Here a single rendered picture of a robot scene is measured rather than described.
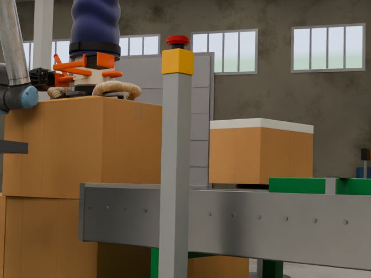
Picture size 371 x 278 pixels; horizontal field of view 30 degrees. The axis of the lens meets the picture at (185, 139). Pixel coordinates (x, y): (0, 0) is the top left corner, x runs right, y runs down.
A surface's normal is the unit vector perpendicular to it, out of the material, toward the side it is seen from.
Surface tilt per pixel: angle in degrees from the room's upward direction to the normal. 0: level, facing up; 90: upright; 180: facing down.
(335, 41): 90
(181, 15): 90
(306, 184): 90
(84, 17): 74
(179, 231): 90
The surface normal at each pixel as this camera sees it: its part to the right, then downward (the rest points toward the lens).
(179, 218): 0.76, -0.03
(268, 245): -0.65, -0.07
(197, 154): -0.32, -0.07
